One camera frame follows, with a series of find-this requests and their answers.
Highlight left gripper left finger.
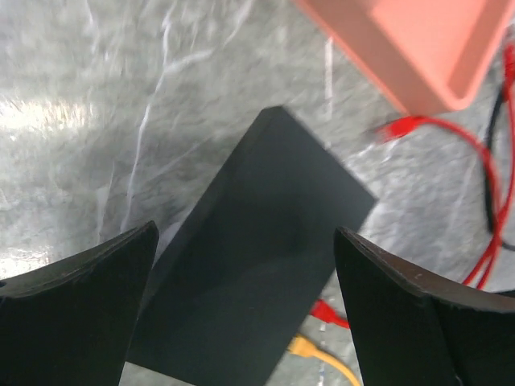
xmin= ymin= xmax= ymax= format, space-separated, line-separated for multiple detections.
xmin=1 ymin=222 xmax=159 ymax=385

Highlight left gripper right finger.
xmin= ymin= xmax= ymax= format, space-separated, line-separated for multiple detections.
xmin=334 ymin=228 xmax=514 ymax=386

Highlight red ethernet cable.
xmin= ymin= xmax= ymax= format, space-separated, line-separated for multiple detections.
xmin=376 ymin=42 xmax=515 ymax=290
xmin=311 ymin=299 xmax=351 ymax=331

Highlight yellow ethernet cable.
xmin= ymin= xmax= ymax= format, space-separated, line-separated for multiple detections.
xmin=287 ymin=333 xmax=361 ymax=386

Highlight black network switch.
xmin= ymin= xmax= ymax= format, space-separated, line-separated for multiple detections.
xmin=128 ymin=106 xmax=376 ymax=385

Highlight black ethernet cable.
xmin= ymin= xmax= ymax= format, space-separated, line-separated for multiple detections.
xmin=482 ymin=86 xmax=515 ymax=234

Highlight salmon plastic tray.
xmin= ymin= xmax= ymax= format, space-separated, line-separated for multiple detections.
xmin=297 ymin=0 xmax=514 ymax=115

